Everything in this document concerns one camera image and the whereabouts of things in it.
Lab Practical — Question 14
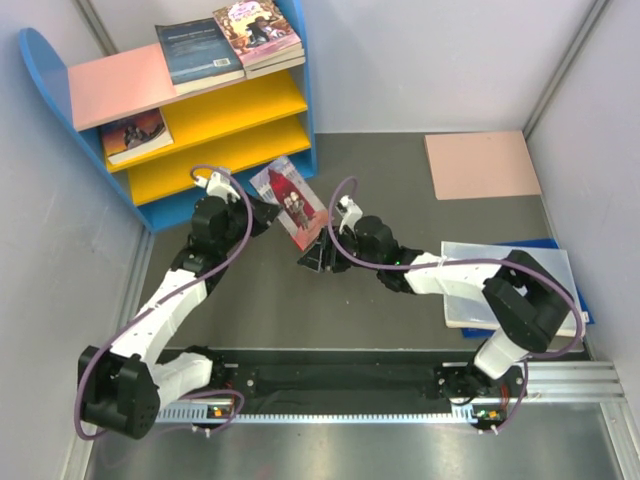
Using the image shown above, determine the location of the pink board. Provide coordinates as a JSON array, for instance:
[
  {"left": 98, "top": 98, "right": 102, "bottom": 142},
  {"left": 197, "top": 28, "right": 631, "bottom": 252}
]
[{"left": 424, "top": 131, "right": 541, "bottom": 200}]

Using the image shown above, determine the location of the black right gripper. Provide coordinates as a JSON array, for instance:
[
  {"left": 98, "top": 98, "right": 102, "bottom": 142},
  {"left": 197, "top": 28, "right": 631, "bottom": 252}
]
[{"left": 298, "top": 226, "right": 383, "bottom": 274}]

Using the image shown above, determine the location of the book on shelf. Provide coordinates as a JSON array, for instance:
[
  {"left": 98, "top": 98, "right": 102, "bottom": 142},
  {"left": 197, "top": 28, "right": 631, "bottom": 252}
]
[{"left": 98, "top": 108, "right": 174, "bottom": 165}]

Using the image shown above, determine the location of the blue treehouse paperback book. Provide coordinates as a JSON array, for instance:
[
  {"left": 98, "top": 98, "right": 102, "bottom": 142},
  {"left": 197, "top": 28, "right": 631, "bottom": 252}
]
[{"left": 245, "top": 47, "right": 305, "bottom": 72}]

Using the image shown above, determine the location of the blue pink yellow bookshelf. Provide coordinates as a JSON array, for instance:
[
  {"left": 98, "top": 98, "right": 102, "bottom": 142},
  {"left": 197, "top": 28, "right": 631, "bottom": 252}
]
[{"left": 19, "top": 28, "right": 317, "bottom": 233}]

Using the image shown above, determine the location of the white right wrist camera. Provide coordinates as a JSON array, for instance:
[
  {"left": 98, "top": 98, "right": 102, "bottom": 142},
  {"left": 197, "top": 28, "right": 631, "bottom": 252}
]
[{"left": 337, "top": 195, "right": 363, "bottom": 234}]

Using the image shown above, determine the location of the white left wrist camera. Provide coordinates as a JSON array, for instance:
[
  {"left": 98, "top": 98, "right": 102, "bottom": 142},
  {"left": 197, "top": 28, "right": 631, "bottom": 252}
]
[{"left": 194, "top": 171, "right": 240, "bottom": 203}]

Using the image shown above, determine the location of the dark blue paperback book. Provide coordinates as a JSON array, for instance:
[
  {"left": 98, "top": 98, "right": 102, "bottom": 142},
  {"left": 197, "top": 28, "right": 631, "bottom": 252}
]
[{"left": 155, "top": 17, "right": 245, "bottom": 95}]

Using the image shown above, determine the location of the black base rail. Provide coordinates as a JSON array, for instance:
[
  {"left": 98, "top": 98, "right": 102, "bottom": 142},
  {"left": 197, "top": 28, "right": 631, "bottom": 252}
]
[{"left": 188, "top": 346, "right": 523, "bottom": 415}]

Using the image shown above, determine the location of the pink purple paperback book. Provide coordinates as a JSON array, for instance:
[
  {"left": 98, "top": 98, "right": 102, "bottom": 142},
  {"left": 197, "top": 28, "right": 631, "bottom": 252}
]
[{"left": 213, "top": 1, "right": 302, "bottom": 68}]

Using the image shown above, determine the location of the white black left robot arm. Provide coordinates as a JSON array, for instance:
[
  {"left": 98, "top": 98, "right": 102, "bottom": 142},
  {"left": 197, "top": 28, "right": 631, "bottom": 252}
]
[{"left": 74, "top": 193, "right": 281, "bottom": 440}]

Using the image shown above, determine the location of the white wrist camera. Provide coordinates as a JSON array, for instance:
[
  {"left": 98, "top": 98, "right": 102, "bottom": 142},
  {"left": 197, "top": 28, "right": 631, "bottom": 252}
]
[
  {"left": 194, "top": 171, "right": 240, "bottom": 203},
  {"left": 337, "top": 195, "right": 363, "bottom": 234}
]

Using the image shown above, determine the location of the clear white file folder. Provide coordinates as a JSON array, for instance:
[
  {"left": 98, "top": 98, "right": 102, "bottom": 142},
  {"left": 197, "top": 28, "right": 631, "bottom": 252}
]
[{"left": 439, "top": 240, "right": 589, "bottom": 341}]

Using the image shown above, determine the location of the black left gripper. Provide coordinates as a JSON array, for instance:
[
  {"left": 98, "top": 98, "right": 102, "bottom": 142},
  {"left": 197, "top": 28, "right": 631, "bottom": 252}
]
[{"left": 218, "top": 188, "right": 283, "bottom": 253}]

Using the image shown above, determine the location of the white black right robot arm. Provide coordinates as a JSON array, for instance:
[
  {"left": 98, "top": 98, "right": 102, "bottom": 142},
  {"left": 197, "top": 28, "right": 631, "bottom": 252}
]
[{"left": 298, "top": 216, "right": 575, "bottom": 405}]

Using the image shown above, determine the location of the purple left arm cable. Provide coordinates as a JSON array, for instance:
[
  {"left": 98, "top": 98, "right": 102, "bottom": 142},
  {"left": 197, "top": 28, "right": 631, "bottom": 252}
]
[{"left": 73, "top": 163, "right": 254, "bottom": 441}]

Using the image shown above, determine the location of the red pink picture book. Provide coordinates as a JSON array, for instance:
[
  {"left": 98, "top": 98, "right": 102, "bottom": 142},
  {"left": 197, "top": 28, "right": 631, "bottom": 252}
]
[{"left": 250, "top": 156, "right": 328, "bottom": 251}]

